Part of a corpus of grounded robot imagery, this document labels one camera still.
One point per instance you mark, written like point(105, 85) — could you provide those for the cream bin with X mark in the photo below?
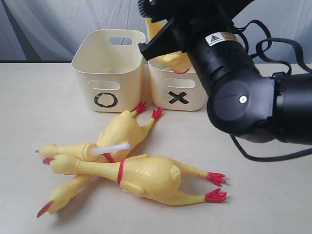
point(172, 91)

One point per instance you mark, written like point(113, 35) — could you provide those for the white backdrop cloth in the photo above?
point(48, 30)

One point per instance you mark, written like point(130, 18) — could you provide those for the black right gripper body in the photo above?
point(174, 35)

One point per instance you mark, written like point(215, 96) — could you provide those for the headless yellow chicken body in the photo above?
point(178, 61)

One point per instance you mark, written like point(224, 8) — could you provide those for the broken chicken head with squeaker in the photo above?
point(87, 151)

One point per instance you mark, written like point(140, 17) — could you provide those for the cream bin with O mark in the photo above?
point(110, 69)

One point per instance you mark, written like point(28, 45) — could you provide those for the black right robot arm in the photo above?
point(242, 102)

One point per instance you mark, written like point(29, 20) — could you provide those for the small yellow rubber chicken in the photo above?
point(122, 128)

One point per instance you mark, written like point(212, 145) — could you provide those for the large yellow rubber chicken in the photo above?
point(154, 177)

